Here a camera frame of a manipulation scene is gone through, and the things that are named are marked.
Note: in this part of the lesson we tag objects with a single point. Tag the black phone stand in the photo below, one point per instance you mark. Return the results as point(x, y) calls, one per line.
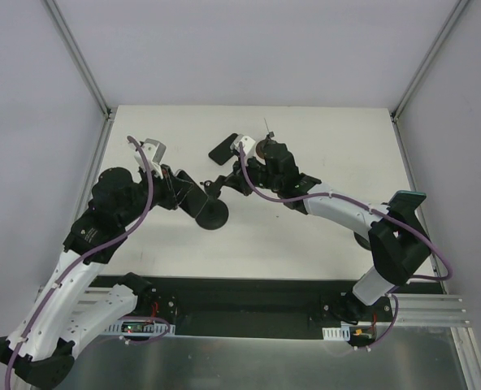
point(215, 213)
point(374, 231)

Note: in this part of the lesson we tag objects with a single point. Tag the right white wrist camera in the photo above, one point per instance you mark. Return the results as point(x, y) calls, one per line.
point(244, 143)

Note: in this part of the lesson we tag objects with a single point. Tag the brown disc small stand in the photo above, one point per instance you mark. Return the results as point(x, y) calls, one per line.
point(264, 143)

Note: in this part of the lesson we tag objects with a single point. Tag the right white cable duct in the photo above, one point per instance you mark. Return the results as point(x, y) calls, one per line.
point(336, 333)

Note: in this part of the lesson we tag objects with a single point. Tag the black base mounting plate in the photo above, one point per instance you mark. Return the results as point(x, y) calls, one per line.
point(244, 308)

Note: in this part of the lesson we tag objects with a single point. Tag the right aluminium frame post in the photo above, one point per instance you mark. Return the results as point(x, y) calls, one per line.
point(450, 23)

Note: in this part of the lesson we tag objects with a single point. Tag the black phone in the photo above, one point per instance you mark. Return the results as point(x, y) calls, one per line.
point(223, 152)
point(406, 201)

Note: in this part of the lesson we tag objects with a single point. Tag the aluminium frame post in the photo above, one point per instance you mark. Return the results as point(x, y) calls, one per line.
point(66, 35)
point(450, 23)

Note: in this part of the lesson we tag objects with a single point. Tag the left aluminium frame post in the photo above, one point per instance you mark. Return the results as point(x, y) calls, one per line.
point(66, 35)

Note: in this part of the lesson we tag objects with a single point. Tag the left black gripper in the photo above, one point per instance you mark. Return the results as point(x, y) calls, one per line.
point(171, 184)

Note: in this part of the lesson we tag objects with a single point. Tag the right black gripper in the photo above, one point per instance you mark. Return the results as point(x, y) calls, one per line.
point(243, 177)

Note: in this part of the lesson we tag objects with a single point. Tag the front aluminium rail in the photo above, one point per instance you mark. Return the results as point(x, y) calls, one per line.
point(415, 310)

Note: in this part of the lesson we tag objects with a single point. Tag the white cable duct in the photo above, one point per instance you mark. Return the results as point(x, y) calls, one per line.
point(138, 328)
point(336, 333)

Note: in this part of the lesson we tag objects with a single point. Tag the left white cable duct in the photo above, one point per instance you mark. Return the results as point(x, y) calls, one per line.
point(138, 328)

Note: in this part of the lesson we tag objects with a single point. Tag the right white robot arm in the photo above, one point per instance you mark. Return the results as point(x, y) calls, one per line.
point(311, 196)

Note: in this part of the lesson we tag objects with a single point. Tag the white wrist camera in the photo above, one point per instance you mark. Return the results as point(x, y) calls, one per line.
point(244, 143)
point(153, 151)

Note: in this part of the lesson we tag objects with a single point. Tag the metal sheet front panel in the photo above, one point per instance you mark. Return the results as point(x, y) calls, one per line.
point(407, 358)

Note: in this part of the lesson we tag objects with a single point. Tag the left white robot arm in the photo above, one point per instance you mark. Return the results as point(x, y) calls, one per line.
point(43, 348)

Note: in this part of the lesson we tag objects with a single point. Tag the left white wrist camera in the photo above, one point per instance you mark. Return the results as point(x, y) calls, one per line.
point(153, 151)

